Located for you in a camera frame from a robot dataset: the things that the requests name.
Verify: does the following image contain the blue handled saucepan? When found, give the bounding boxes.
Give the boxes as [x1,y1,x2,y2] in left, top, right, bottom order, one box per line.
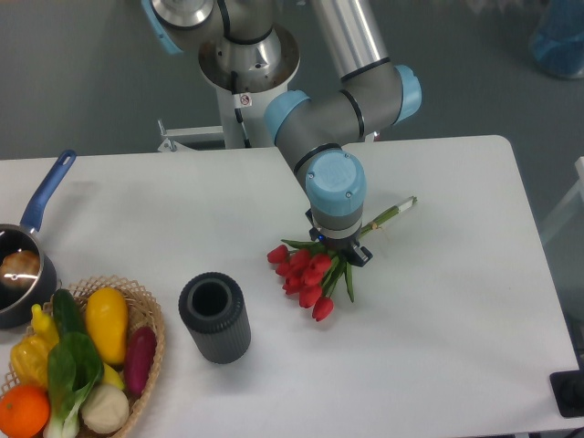
[1,150,77,329]

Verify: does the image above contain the yellow squash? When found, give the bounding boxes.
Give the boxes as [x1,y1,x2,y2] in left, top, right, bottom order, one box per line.
[86,287,129,366]

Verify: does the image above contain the red tulip bouquet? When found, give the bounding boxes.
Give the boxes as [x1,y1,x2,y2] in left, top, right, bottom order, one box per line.
[266,195,419,323]

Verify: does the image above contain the green cucumber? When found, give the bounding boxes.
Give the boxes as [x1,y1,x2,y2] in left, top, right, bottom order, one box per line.
[52,288,88,338]

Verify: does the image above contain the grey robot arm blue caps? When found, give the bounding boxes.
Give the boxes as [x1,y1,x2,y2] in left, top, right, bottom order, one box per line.
[142,1,422,266]

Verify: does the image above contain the brown bread roll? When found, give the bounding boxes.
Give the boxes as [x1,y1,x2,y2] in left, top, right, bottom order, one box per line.
[1,250,40,288]

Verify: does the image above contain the yellow banana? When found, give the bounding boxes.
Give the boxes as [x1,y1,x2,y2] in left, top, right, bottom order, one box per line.
[101,363,125,391]

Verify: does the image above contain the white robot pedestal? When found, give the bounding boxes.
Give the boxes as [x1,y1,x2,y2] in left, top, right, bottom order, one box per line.
[157,22,382,153]

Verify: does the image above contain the purple eggplant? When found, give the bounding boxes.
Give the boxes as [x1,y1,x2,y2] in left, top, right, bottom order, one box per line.
[123,326,157,396]

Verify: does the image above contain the beige garlic bulb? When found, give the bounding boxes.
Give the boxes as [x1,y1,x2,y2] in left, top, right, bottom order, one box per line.
[81,384,130,434]

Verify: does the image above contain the orange fruit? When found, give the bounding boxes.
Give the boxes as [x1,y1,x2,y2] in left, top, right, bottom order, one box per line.
[1,385,50,437]

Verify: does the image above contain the dark grey ribbed vase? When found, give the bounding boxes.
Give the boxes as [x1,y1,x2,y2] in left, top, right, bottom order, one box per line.
[178,272,251,364]

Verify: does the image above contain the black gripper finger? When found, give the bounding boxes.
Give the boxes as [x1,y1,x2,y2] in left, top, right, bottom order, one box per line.
[346,244,372,267]

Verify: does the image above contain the green bok choy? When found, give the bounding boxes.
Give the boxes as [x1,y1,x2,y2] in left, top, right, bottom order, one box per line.
[43,331,106,438]

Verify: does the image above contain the blue translucent container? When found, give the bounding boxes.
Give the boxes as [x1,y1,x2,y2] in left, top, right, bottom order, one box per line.
[529,0,583,79]

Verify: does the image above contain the small yellow pepper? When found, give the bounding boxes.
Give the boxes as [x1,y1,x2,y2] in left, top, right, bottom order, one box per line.
[31,304,59,348]

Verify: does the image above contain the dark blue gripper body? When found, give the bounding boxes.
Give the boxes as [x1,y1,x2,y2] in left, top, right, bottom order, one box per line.
[305,209,362,251]

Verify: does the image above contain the yellow bell pepper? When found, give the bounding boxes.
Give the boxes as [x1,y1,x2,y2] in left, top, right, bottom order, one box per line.
[10,335,49,390]

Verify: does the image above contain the black device at table edge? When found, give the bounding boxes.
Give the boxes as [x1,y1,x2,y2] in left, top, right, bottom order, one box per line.
[549,370,583,418]

